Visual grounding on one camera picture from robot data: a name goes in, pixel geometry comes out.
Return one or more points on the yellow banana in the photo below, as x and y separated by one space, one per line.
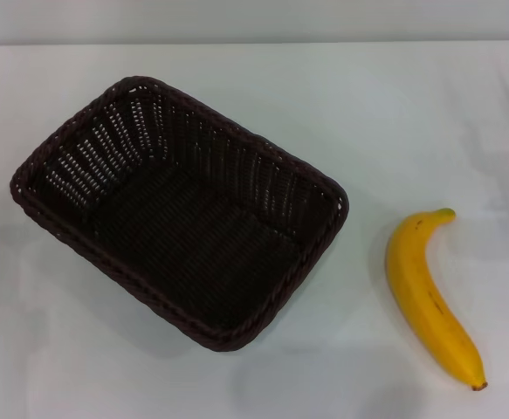
424 279

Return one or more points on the dark brown woven basket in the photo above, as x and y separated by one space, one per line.
180 244

